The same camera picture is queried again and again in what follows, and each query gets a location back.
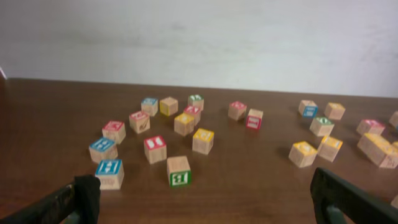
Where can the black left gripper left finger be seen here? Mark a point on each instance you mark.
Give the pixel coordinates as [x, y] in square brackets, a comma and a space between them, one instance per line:
[82, 196]

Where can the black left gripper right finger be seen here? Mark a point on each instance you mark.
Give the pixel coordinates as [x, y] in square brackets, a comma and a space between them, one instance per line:
[334, 199]

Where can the yellow C block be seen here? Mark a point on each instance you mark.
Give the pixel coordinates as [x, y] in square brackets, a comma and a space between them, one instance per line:
[302, 154]

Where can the red a block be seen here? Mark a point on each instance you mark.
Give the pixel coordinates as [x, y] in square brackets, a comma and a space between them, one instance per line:
[370, 126]
[193, 111]

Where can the red I block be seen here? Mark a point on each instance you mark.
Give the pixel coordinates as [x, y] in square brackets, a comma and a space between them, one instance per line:
[155, 149]

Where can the blue H block near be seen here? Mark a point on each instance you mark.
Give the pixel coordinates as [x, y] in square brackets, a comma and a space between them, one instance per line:
[110, 173]

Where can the blue h block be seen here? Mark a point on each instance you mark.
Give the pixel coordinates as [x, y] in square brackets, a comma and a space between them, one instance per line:
[110, 173]
[102, 149]

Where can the yellow block middle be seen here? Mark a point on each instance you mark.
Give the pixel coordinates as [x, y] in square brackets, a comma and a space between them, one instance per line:
[329, 148]

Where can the blue H block far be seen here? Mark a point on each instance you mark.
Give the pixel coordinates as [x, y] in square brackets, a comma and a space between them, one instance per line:
[102, 149]

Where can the yellow block pair lower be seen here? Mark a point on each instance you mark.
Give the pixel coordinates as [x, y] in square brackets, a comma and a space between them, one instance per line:
[384, 157]

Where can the yellow block pair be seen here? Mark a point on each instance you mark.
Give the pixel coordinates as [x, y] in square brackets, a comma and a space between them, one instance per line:
[384, 157]
[373, 142]

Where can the yellow block pair upper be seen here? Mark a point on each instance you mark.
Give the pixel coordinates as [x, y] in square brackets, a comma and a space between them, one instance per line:
[373, 142]

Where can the green Z block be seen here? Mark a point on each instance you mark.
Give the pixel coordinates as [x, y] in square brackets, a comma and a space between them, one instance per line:
[321, 126]

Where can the red M block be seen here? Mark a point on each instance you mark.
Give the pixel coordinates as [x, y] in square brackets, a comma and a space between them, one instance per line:
[114, 130]

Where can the yellow top far block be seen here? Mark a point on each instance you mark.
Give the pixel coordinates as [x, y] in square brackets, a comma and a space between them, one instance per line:
[334, 111]

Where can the wooden block blue side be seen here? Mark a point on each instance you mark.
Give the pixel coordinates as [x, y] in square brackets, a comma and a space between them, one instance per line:
[308, 108]

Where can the red 6 block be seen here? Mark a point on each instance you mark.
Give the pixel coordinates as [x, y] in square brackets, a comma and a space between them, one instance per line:
[139, 122]

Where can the wooden K block green side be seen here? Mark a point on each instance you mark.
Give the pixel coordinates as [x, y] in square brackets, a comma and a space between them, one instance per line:
[178, 171]

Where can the wooden block red side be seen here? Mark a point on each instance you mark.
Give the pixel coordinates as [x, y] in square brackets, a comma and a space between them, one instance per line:
[254, 119]

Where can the blue 5 block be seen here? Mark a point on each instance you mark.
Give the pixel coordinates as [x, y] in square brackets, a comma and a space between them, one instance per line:
[150, 106]

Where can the yellow block upper left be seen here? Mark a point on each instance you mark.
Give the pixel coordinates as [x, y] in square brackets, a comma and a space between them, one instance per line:
[184, 124]

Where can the plain wooden block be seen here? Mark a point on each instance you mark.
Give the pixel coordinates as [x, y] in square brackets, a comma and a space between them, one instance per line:
[168, 106]

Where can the red circle block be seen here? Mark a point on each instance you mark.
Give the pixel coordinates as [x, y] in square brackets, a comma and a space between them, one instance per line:
[237, 110]

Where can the yellow block lower left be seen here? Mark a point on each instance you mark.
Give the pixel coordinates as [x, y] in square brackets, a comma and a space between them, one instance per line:
[203, 141]

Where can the green L block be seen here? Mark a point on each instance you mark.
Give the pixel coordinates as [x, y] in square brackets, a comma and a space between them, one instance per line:
[196, 101]

